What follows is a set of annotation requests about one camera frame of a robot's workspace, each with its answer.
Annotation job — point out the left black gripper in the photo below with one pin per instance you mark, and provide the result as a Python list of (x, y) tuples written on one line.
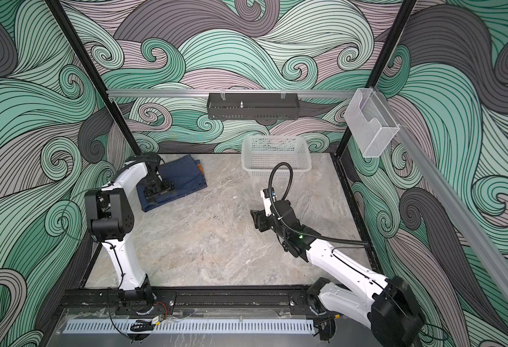
[(169, 186)]

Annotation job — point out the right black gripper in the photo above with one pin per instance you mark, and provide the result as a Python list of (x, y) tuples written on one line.
[(260, 219)]

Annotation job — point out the dark blue denim trousers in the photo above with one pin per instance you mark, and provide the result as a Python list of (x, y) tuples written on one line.
[(184, 173)]

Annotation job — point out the white perforated plastic basket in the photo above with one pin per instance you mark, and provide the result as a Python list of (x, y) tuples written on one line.
[(260, 154)]

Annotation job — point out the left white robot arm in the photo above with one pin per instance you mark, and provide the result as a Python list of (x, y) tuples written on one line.
[(110, 220)]

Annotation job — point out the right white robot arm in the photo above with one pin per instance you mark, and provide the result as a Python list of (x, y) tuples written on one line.
[(387, 306)]

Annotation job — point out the black perforated metal tray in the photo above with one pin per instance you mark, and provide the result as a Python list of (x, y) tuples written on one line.
[(253, 106)]

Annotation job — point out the clear plastic wall bin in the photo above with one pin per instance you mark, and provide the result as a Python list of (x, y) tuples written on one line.
[(371, 122)]

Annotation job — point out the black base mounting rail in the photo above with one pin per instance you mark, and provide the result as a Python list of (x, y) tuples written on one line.
[(293, 299)]

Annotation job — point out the white slotted cable duct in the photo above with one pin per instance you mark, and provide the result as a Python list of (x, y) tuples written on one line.
[(195, 326)]

